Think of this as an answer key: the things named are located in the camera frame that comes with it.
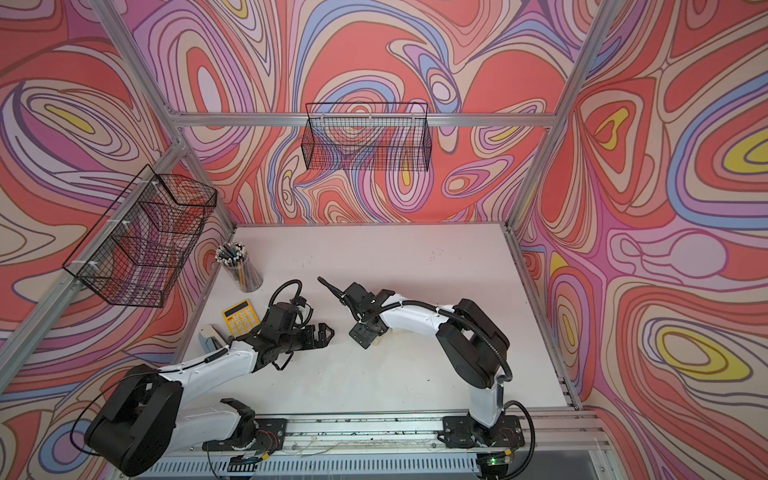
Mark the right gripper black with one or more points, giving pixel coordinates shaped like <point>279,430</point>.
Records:
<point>362,336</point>

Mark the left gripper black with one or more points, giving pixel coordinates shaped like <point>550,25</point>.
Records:
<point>323,340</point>

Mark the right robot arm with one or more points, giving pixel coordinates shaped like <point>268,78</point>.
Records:
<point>473,344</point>

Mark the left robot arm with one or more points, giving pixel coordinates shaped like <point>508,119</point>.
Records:
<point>148,413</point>

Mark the yellow calculator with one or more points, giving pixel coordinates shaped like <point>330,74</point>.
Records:
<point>241,318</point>

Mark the cup of coloured pencils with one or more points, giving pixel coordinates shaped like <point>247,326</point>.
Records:
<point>234,258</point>

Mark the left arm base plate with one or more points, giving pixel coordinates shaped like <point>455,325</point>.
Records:
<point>260,435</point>

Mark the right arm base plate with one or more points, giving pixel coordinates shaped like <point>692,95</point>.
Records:
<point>463,432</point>

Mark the back wire basket black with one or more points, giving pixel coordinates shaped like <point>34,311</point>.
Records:
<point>367,136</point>

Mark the wire basket black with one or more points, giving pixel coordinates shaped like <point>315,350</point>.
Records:
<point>367,136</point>
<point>146,245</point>

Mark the left wire basket black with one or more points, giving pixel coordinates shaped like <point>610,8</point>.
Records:
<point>146,245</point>

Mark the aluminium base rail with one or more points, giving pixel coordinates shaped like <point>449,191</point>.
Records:
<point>559,444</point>

